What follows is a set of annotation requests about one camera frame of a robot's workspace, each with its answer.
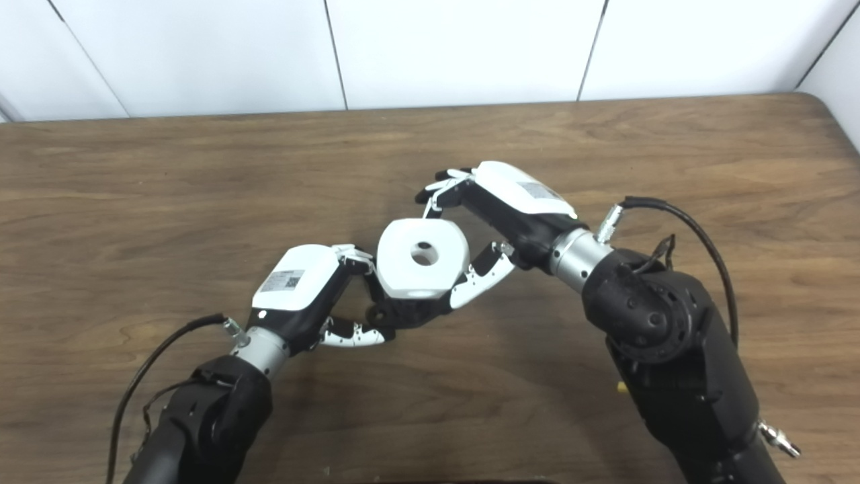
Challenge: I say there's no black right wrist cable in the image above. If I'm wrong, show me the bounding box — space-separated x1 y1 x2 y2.
595 196 802 459

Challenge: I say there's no round white piece with holes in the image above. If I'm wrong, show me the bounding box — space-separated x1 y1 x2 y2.
376 218 470 300

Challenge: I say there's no black flanged holder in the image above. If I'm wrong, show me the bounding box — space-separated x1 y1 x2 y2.
366 272 456 330

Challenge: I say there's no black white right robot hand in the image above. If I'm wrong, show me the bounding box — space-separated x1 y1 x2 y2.
415 161 589 310

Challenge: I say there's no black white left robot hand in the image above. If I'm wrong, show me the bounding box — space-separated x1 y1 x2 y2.
247 243 397 354

